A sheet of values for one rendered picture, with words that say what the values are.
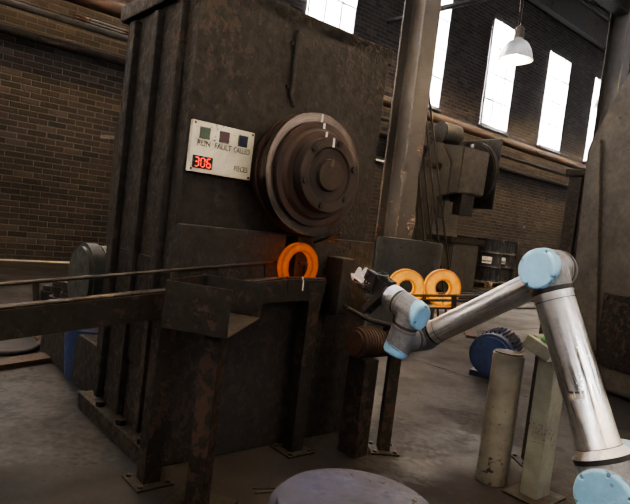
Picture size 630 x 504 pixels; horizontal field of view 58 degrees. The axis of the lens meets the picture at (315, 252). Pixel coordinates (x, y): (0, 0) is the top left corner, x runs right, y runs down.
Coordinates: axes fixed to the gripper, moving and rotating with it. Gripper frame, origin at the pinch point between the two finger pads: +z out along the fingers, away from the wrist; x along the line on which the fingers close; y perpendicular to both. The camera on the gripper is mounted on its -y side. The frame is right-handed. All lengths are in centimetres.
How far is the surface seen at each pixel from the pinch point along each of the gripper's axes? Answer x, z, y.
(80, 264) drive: 54, 136, -59
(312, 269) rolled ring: 6.5, 16.2, -4.7
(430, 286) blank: -39.2, -6.9, 0.3
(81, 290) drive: 54, 127, -70
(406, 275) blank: -30.3, 0.0, 1.8
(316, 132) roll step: 18, 25, 47
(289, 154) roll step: 29, 23, 37
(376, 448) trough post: -29, -19, -71
